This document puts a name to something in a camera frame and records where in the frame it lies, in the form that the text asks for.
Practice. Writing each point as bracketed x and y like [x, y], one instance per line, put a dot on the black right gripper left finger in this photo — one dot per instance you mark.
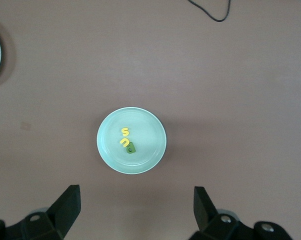
[63, 215]

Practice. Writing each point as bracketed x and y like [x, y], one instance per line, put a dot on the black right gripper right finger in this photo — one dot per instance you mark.
[208, 220]

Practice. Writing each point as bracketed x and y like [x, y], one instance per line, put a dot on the green letter p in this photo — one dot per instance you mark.
[131, 151]

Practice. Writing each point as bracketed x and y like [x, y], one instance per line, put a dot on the yellow letter u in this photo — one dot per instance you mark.
[124, 142]

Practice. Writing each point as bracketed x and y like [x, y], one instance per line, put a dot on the yellow letter s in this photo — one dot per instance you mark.
[125, 131]

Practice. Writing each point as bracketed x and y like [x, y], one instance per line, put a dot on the green plate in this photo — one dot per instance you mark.
[148, 130]

